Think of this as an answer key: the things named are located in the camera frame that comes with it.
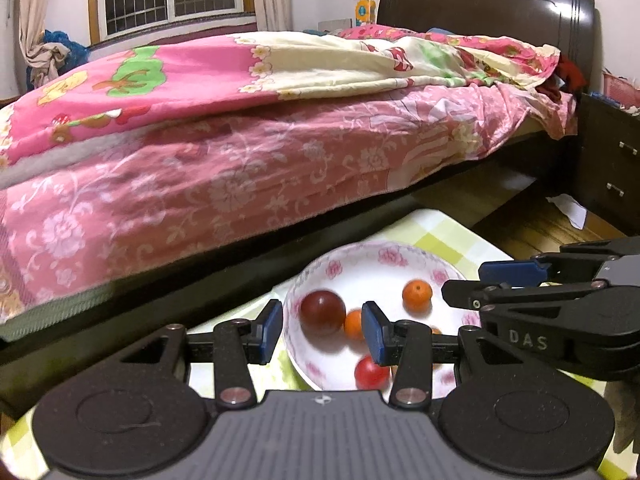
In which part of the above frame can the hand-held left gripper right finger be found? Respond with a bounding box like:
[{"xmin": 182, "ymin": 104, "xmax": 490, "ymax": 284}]
[{"xmin": 361, "ymin": 301, "xmax": 531, "ymax": 408}]

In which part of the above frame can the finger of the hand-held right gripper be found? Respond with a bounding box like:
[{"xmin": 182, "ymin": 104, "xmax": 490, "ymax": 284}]
[
  {"xmin": 479, "ymin": 236, "xmax": 640, "ymax": 287},
  {"xmin": 442, "ymin": 280, "xmax": 608, "ymax": 313}
]

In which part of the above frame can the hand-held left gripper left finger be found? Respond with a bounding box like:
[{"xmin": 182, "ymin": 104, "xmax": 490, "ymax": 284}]
[{"xmin": 112, "ymin": 299, "xmax": 284, "ymax": 408}]

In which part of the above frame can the orange cherry tomato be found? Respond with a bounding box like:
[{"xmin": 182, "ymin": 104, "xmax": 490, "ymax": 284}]
[
  {"xmin": 402, "ymin": 280, "xmax": 433, "ymax": 311},
  {"xmin": 344, "ymin": 310, "xmax": 365, "ymax": 341}
]

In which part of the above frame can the red cherry tomato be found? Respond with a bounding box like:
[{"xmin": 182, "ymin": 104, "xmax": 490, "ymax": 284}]
[{"xmin": 354, "ymin": 355, "xmax": 392, "ymax": 390}]

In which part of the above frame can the dark purple tomato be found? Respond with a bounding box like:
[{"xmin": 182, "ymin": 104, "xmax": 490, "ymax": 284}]
[{"xmin": 299, "ymin": 290, "xmax": 347, "ymax": 337}]

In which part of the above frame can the white floral bowl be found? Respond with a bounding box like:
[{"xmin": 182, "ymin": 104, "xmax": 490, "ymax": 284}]
[{"xmin": 282, "ymin": 240, "xmax": 483, "ymax": 393}]

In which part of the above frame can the green checked tablecloth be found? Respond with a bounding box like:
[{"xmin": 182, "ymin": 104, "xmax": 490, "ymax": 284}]
[{"xmin": 0, "ymin": 207, "xmax": 640, "ymax": 480}]

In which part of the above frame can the white crumpled paper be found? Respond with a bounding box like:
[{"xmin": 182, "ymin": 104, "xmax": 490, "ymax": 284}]
[{"xmin": 546, "ymin": 194, "xmax": 589, "ymax": 230}]

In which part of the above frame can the dark wooden nightstand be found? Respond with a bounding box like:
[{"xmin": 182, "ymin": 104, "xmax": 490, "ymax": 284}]
[{"xmin": 572, "ymin": 92, "xmax": 640, "ymax": 236}]

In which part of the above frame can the pink floral bed sheet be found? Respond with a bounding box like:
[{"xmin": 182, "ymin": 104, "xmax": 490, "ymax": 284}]
[{"xmin": 0, "ymin": 82, "xmax": 578, "ymax": 326}]

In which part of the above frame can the red cloth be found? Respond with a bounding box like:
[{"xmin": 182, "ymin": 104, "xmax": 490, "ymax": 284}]
[{"xmin": 537, "ymin": 55, "xmax": 589, "ymax": 104}]

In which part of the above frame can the pink basket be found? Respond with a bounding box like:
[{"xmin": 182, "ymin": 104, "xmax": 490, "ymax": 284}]
[{"xmin": 602, "ymin": 70, "xmax": 640, "ymax": 112}]

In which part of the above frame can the striped mattress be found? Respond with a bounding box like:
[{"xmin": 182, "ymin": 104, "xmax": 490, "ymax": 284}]
[{"xmin": 0, "ymin": 280, "xmax": 114, "ymax": 344}]

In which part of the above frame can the dark wooden headboard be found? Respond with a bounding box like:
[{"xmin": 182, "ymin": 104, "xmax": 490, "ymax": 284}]
[{"xmin": 376, "ymin": 0, "xmax": 601, "ymax": 96}]

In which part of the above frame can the colourful patchwork quilt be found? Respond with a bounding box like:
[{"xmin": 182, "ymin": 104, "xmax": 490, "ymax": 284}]
[{"xmin": 0, "ymin": 22, "xmax": 561, "ymax": 181}]

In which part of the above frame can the yellow carton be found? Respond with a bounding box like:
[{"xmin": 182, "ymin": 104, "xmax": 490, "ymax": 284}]
[{"xmin": 354, "ymin": 0, "xmax": 377, "ymax": 27}]

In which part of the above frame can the blue cloth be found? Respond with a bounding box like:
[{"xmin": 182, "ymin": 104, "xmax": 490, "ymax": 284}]
[{"xmin": 42, "ymin": 29, "xmax": 92, "ymax": 69}]

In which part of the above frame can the knotted beige curtain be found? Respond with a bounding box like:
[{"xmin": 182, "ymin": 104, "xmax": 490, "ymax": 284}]
[{"xmin": 17, "ymin": 0, "xmax": 72, "ymax": 92}]

